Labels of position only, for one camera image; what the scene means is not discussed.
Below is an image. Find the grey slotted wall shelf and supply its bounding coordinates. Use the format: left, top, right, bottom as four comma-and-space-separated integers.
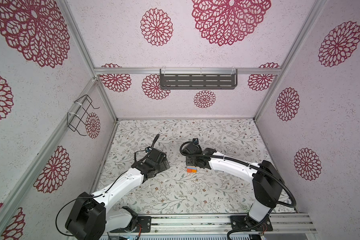
159, 69, 238, 90

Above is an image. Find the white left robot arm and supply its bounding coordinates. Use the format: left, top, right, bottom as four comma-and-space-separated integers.
65, 147, 170, 240

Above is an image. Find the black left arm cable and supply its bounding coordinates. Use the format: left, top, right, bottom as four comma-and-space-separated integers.
55, 133, 161, 238

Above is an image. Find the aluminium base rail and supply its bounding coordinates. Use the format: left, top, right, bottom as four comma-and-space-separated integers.
102, 213, 318, 240

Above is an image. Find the black wire wall basket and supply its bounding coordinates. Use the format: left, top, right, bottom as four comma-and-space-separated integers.
66, 95, 101, 139

